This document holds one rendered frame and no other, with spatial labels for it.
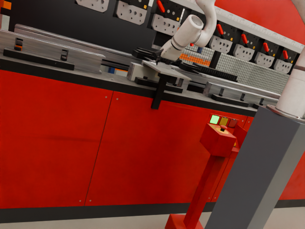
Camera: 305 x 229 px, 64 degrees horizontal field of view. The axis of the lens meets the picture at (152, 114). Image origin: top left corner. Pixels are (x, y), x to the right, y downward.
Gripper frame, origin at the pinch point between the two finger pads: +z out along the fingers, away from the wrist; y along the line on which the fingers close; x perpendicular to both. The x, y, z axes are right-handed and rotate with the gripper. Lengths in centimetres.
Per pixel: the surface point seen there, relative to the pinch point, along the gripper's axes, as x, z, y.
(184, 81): 1.5, 9.7, -20.8
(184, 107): 18.9, 11.6, -18.9
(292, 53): -22, -20, -99
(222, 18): -25.0, -22.6, -31.3
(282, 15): -35, -34, -76
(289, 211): 75, 70, -171
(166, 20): -16.9, -13.9, 3.2
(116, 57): -19.1, 25.8, 17.3
